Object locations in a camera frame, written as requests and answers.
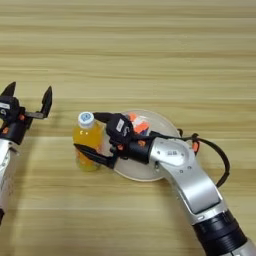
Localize orange juice bottle white cap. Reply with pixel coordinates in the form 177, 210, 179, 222
72, 111, 104, 173

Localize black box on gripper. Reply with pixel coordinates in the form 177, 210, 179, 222
0, 95, 21, 123
105, 113, 136, 146

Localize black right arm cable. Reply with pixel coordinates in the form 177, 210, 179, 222
151, 128, 232, 189

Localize multicoloured puzzle cube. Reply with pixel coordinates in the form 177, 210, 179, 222
128, 112, 151, 136

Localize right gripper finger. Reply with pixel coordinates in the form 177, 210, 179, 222
93, 112, 116, 125
73, 143, 118, 169

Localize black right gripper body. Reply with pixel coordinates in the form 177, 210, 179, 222
106, 133, 156, 169

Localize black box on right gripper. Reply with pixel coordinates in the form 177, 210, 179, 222
105, 113, 136, 146

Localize orange-handled pliers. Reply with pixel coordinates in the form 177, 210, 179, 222
191, 139, 201, 155

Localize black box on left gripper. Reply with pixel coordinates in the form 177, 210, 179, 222
0, 95, 21, 123

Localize round white plate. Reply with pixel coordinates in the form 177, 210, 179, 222
99, 108, 183, 183

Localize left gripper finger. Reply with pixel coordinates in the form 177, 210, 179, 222
0, 81, 17, 98
39, 85, 54, 119

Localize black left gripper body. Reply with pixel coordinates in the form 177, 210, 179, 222
0, 110, 45, 146

